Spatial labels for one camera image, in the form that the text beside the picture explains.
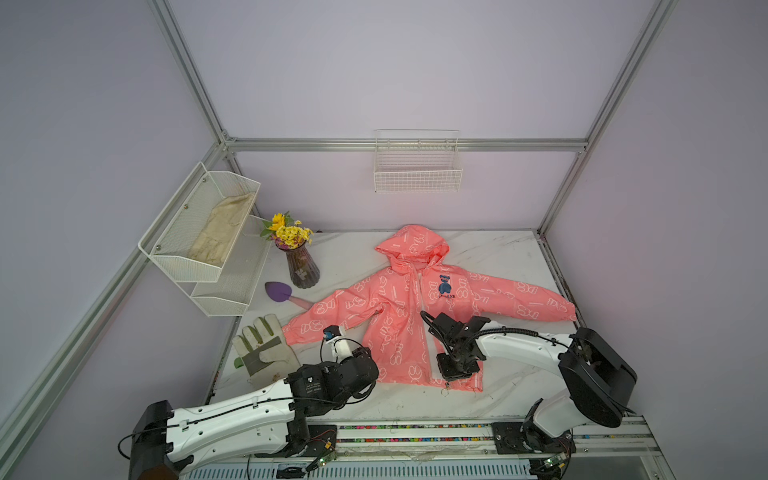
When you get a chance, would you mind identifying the pink hooded jacket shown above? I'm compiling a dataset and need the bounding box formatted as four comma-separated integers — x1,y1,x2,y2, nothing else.
283,225,576,386

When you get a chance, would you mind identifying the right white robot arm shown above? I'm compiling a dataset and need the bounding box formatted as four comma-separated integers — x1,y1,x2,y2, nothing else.
421,311,637,453

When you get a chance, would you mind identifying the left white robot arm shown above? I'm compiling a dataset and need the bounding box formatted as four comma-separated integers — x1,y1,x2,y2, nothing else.
125,346,379,479

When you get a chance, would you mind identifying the beige work glove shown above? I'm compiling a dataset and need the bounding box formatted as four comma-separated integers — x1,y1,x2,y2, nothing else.
232,314,301,389

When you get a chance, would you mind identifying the purple garden trowel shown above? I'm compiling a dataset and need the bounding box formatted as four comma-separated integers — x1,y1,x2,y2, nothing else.
264,281,313,310

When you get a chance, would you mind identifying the dark glass vase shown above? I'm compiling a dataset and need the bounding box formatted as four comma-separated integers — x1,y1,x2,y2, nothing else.
285,245,320,289

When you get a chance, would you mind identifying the lower white mesh shelf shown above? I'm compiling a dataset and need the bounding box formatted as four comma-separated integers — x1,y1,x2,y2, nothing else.
191,215,272,317

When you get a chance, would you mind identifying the white mesh shelf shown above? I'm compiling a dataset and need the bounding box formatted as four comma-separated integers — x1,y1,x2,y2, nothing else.
191,215,272,317
138,163,261,283

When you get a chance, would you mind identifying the yellow flower bouquet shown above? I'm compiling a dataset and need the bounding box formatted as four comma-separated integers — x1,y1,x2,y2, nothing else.
260,212,314,251

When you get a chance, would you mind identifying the beige cloth in shelf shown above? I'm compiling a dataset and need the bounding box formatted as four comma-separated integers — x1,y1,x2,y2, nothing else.
188,192,256,267

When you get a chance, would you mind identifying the upper white mesh shelf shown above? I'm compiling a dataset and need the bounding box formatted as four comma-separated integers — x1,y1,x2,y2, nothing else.
138,163,261,283

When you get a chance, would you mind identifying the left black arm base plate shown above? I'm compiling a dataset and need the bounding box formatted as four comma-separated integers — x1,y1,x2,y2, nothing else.
253,422,338,458

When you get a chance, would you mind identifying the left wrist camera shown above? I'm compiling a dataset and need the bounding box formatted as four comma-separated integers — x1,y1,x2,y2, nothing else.
323,325,355,363

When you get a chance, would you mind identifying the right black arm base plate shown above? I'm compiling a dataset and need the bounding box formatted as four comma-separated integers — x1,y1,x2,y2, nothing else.
491,422,575,454

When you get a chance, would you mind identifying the white wire wall basket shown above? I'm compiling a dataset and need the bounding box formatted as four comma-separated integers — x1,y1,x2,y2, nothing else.
373,129,463,194

